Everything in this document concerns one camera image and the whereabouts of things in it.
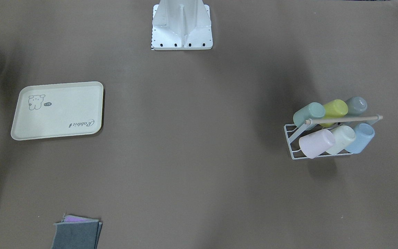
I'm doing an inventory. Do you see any grey folded cloth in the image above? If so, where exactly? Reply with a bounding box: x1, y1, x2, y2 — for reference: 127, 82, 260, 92
51, 214, 103, 249

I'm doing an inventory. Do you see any cream rabbit tray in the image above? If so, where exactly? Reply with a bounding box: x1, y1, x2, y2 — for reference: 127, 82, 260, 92
11, 81, 104, 141

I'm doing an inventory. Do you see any yellow plastic cup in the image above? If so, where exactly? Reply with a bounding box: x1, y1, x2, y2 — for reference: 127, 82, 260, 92
322, 99, 349, 119

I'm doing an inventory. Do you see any cream white plastic cup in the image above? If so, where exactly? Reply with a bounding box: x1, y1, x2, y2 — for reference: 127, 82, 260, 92
326, 125, 356, 155

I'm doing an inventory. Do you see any grey plastic cup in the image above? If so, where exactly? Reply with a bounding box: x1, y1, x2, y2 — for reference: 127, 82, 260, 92
345, 96, 368, 117

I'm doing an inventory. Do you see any green plastic cup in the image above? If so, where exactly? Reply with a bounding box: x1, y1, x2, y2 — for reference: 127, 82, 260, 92
293, 102, 326, 128

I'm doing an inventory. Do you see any white wire cup rack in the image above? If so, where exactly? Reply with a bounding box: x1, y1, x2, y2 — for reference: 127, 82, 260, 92
283, 114, 383, 160

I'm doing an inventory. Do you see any pink plastic cup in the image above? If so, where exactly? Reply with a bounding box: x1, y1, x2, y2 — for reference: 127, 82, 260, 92
298, 129, 336, 159

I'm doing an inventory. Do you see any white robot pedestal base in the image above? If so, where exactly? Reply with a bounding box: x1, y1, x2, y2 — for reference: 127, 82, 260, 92
151, 0, 213, 50

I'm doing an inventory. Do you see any blue plastic cup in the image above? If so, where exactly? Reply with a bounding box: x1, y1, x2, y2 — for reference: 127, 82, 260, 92
345, 123, 375, 154

